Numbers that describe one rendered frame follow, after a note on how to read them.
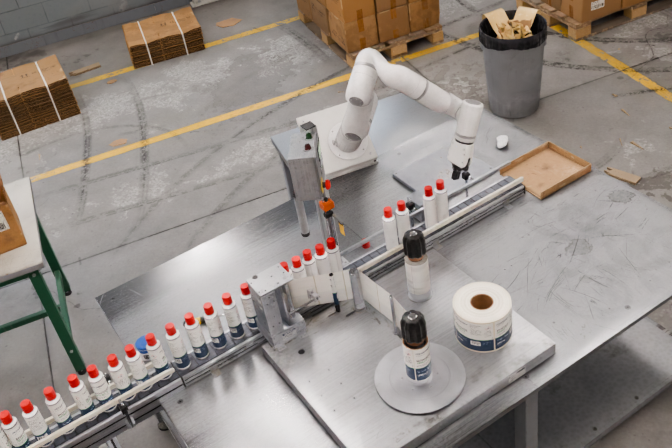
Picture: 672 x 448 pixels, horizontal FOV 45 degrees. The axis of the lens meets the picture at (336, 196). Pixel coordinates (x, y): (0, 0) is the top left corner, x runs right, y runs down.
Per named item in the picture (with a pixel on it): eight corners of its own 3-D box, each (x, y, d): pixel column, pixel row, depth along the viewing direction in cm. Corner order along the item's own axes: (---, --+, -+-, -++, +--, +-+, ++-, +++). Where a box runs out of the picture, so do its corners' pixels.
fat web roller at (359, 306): (358, 314, 304) (351, 277, 293) (351, 307, 307) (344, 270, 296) (368, 308, 305) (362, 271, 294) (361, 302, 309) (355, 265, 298)
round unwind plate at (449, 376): (411, 431, 259) (411, 429, 258) (357, 374, 281) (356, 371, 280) (484, 382, 270) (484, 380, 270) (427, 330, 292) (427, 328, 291)
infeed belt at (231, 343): (183, 383, 294) (180, 376, 292) (174, 370, 300) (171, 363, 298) (523, 191, 355) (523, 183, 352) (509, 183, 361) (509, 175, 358)
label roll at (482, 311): (498, 304, 297) (496, 275, 289) (521, 342, 282) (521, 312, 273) (446, 320, 295) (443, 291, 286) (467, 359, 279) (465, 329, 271)
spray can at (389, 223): (391, 254, 328) (386, 214, 316) (383, 248, 332) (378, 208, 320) (401, 248, 330) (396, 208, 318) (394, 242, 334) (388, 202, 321)
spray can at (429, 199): (430, 232, 335) (427, 193, 323) (423, 226, 339) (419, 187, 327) (440, 227, 337) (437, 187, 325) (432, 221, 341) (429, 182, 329)
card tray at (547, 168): (541, 199, 350) (541, 192, 347) (499, 174, 368) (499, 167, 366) (591, 171, 361) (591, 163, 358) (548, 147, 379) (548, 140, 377)
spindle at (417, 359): (417, 390, 270) (409, 330, 253) (401, 374, 276) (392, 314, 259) (438, 377, 273) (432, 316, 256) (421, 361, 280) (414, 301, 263)
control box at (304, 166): (296, 202, 297) (287, 159, 286) (299, 175, 310) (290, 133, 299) (323, 199, 296) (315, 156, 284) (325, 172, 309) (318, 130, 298)
